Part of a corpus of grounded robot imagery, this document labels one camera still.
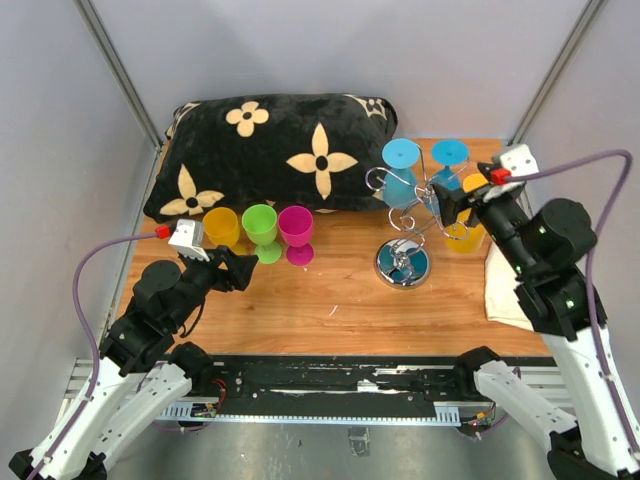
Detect yellow plastic goblet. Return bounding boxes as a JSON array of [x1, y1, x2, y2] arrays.
[[445, 173, 488, 254], [203, 207, 247, 255]]

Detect magenta plastic goblet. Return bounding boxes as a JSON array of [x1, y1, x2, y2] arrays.
[[278, 205, 314, 266]]

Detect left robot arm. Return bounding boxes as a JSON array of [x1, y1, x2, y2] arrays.
[[9, 247, 258, 479]]

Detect right aluminium frame post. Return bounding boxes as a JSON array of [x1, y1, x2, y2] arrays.
[[505, 0, 609, 146]]

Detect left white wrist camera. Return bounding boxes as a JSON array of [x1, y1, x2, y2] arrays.
[[155, 219, 210, 262]]

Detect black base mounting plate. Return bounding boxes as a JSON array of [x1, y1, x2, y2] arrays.
[[186, 355, 489, 421]]

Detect white folded cloth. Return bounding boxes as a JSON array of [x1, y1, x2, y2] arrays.
[[485, 244, 533, 332]]

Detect green plastic goblet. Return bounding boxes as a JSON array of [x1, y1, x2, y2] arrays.
[[241, 204, 282, 264]]

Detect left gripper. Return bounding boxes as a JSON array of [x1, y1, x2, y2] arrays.
[[168, 242, 259, 329]]

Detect yellow plastic goblet rear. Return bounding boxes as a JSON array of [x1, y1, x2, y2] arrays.
[[203, 207, 247, 255]]

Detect aluminium frame post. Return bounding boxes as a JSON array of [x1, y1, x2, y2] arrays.
[[73, 0, 162, 149], [505, 0, 609, 146]]

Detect left aluminium frame post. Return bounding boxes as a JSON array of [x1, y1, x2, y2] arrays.
[[73, 0, 162, 149]]

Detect yellow plastic goblet front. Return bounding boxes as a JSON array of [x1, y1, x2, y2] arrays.
[[445, 173, 488, 254]]

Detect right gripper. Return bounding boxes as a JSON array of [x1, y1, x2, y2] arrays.
[[433, 180, 537, 278]]

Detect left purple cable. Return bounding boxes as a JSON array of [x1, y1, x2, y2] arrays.
[[24, 233, 161, 480]]

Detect chrome wine glass rack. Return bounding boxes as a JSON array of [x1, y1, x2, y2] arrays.
[[365, 142, 442, 290]]

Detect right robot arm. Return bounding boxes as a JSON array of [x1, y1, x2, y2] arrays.
[[431, 164, 639, 479]]

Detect blue plastic goblet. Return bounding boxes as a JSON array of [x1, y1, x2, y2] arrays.
[[423, 139, 470, 216], [382, 138, 421, 208]]

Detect black floral plush pillow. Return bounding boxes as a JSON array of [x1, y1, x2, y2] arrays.
[[143, 93, 398, 223]]

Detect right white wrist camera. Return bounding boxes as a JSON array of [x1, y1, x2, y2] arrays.
[[483, 144, 539, 202]]

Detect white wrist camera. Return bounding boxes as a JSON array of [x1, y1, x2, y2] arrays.
[[483, 144, 539, 202], [155, 219, 210, 262]]

